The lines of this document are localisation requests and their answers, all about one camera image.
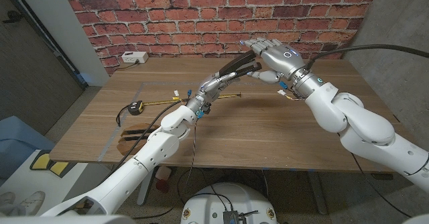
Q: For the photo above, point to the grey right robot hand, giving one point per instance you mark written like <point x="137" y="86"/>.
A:
<point x="281" y="58"/>

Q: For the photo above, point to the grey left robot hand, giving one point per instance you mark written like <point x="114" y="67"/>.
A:
<point x="211" y="88"/>

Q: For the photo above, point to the long black stapler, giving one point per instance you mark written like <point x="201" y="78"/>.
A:
<point x="239" y="61"/>

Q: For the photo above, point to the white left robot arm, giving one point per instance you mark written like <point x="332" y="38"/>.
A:
<point x="157" y="150"/>

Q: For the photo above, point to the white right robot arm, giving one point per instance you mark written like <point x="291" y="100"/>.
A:
<point x="362" y="130"/>

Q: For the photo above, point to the yellow tape measure black case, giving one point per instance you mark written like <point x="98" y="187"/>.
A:
<point x="135" y="107"/>

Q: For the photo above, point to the white power strip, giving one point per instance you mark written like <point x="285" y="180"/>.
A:
<point x="134" y="57"/>

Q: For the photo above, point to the red and white bottle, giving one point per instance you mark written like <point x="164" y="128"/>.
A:
<point x="163" y="177"/>

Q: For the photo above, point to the brown wooden object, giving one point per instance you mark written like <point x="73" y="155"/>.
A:
<point x="127" y="147"/>

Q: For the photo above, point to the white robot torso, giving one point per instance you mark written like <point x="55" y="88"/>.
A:
<point x="231" y="200"/>

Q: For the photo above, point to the grey metal table leg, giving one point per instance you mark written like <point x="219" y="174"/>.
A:
<point x="145" y="190"/>
<point x="316" y="190"/>

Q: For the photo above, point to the small black flat object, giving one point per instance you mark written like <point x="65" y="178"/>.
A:
<point x="382" y="176"/>

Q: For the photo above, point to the yellow pad with black edge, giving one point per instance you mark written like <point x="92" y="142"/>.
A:
<point x="42" y="162"/>

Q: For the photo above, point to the white flat platform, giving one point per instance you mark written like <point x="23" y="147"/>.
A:
<point x="40" y="182"/>

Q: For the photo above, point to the blue plastic bin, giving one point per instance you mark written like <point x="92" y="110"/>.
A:
<point x="20" y="140"/>

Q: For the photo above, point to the white shoe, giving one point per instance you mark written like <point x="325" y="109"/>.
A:
<point x="31" y="198"/>

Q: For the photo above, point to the printed brick wall backdrop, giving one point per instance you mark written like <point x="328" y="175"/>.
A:
<point x="134" y="23"/>

